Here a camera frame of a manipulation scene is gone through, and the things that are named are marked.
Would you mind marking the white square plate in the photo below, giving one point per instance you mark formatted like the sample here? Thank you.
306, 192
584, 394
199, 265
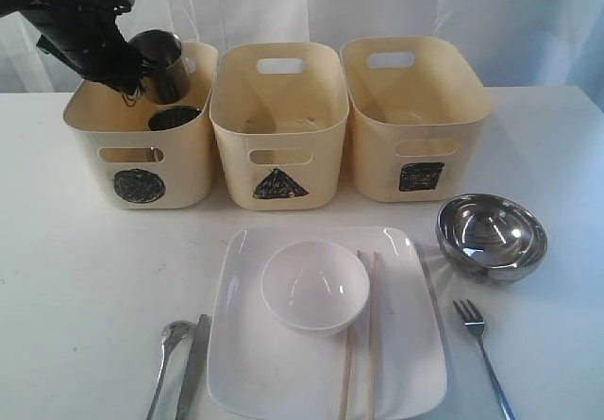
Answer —
260, 369

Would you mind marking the white backdrop curtain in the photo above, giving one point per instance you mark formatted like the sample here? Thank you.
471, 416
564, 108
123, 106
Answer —
507, 42

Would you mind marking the steel spoon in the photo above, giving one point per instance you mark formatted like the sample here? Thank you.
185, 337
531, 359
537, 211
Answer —
171, 335

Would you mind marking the stainless steel bowl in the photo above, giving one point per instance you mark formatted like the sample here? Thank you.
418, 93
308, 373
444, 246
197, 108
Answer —
490, 238

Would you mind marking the small white bowl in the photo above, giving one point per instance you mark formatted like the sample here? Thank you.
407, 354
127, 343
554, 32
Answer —
316, 288

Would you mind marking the right wooden chopstick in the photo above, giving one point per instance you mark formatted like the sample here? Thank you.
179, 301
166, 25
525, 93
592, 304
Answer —
372, 337

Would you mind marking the steel fork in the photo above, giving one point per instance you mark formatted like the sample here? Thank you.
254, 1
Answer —
475, 324

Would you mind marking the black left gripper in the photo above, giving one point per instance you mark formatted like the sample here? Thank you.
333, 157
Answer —
88, 40

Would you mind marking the cream bin square mark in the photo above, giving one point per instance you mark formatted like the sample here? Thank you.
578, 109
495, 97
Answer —
417, 111

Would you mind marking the left wooden chopstick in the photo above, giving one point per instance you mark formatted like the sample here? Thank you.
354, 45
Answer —
348, 355

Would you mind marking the steel table knife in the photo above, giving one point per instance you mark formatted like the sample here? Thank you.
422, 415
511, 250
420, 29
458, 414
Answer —
194, 369

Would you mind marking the wooden chopstick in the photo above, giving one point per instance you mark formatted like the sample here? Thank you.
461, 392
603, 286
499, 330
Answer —
348, 355
372, 337

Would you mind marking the cream bin triangle mark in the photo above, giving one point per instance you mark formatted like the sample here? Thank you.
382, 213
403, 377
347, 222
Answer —
279, 113

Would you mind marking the cream bin circle mark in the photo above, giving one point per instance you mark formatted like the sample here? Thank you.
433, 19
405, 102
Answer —
135, 167

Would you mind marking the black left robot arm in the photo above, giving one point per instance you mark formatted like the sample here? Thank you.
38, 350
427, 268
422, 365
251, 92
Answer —
84, 36

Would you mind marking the steel mug front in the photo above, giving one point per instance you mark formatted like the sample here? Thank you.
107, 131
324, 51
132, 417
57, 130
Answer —
166, 79

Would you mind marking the steel mug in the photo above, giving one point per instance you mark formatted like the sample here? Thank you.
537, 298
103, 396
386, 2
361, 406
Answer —
166, 79
165, 119

